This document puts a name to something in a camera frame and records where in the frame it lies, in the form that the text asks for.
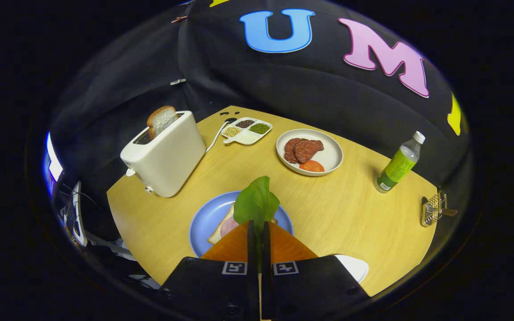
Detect white divided bean dish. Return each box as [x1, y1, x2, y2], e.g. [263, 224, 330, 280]
[221, 117, 273, 146]

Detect blue round plate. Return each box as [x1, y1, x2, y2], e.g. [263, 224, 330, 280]
[189, 191, 294, 258]

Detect lit computer monitor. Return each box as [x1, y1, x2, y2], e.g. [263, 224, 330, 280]
[43, 132, 64, 197]

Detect pink ham slice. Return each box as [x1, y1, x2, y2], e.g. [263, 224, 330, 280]
[220, 217, 240, 238]

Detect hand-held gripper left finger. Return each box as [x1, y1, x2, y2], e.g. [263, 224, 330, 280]
[160, 220, 260, 321]

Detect green label water bottle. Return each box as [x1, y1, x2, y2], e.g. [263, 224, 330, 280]
[376, 131, 426, 193]

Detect white metal frame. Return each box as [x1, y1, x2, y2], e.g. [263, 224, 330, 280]
[63, 181, 89, 248]

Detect black backdrop cloth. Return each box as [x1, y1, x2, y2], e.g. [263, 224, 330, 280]
[50, 0, 469, 241]

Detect white round plate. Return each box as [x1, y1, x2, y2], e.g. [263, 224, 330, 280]
[276, 129, 344, 177]

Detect white sandwich bread slice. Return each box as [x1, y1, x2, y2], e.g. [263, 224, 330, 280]
[207, 203, 279, 245]

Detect white toaster cable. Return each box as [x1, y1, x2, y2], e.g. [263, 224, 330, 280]
[205, 118, 236, 153]

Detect wire mesh holder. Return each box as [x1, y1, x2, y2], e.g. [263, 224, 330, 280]
[421, 189, 457, 227]

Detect red tomato slice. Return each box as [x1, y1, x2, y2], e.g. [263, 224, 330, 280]
[299, 160, 325, 173]

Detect brown meat patty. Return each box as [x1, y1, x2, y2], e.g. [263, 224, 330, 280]
[284, 138, 304, 164]
[294, 140, 324, 164]

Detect small white square plate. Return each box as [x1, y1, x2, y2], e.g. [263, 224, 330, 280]
[334, 255, 369, 284]

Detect white toaster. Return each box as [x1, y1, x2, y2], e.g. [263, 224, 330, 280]
[120, 111, 207, 198]

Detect toasted bread slice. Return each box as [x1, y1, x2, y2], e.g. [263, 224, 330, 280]
[147, 106, 178, 139]

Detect green lettuce leaf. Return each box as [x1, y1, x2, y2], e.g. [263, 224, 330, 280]
[233, 176, 280, 232]

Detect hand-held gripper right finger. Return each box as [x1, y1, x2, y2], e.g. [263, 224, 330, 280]
[261, 221, 370, 321]

